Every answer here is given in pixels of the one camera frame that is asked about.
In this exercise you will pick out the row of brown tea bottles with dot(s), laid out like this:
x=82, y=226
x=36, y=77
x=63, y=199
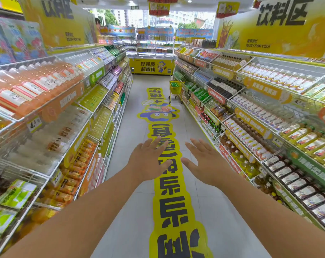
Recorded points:
x=253, y=131

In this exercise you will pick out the yellow header sign board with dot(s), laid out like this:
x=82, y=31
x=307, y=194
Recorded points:
x=272, y=37
x=57, y=26

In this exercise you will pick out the stack of lime green cartons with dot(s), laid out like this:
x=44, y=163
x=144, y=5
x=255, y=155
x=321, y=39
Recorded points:
x=14, y=196

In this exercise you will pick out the blue-trimmed drinks display rack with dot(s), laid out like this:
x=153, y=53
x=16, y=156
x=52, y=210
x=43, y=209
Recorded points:
x=154, y=42

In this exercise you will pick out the person's left hand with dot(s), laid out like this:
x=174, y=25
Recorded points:
x=146, y=161

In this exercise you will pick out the row of purple drink bottles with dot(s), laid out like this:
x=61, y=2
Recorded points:
x=116, y=71

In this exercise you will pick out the row of red pink bottles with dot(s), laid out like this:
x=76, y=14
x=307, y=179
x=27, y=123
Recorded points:
x=119, y=87

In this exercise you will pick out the red yellow hanging banner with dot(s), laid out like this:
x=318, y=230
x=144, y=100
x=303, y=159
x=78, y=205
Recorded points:
x=227, y=9
x=159, y=9

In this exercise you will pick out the row of black bottles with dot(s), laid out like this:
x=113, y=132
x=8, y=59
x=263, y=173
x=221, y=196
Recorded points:
x=224, y=88

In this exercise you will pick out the row of white-label clear bottles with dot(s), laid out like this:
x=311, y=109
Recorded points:
x=275, y=76

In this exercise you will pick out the row of dark green soda bottles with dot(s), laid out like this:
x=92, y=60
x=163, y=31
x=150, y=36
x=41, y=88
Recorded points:
x=112, y=50

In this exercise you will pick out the person's right forearm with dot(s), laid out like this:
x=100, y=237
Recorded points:
x=272, y=220

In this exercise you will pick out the row of dark white-label bottles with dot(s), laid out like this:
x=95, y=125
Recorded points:
x=299, y=185

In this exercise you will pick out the yellow display cabinet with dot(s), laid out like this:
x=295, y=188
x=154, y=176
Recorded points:
x=149, y=67

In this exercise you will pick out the row of plain green bottles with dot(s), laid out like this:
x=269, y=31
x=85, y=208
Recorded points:
x=122, y=98

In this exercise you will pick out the person's left forearm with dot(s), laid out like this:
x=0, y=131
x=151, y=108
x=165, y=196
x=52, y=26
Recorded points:
x=79, y=220

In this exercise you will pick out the white metal shelving unit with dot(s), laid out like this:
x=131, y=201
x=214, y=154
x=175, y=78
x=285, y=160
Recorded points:
x=25, y=174

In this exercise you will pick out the person's right hand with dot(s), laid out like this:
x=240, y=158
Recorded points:
x=210, y=166

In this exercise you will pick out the row of yellow tea bottles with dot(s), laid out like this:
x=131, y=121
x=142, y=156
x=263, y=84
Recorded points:
x=312, y=145

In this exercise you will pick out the row of peach drink bottles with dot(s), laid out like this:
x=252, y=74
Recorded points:
x=30, y=88

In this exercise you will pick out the yellow cartoon floor sticker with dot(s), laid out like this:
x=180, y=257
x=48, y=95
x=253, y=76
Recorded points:
x=173, y=212

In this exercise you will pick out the stack of pastel drink cartons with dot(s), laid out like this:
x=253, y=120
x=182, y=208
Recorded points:
x=14, y=42

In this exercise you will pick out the row of orange-label juice bottles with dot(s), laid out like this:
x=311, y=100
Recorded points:
x=76, y=163

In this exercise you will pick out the yellow shopping basket trolley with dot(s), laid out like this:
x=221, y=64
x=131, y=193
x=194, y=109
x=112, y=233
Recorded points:
x=175, y=91

